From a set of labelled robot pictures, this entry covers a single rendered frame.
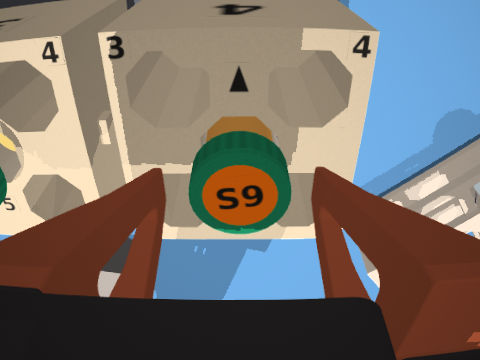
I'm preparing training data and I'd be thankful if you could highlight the beige tube rack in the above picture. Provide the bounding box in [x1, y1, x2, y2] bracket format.
[359, 138, 480, 287]

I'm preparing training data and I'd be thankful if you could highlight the blue bench mat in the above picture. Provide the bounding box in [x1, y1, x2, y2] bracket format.
[153, 0, 480, 300]

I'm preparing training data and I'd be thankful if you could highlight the grey button box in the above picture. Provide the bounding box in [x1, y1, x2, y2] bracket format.
[98, 239, 132, 297]

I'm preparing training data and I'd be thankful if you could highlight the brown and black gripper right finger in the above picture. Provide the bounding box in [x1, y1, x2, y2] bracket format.
[311, 167, 480, 360]

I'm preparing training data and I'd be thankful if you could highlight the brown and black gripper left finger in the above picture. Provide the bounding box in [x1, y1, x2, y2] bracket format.
[0, 168, 166, 299]

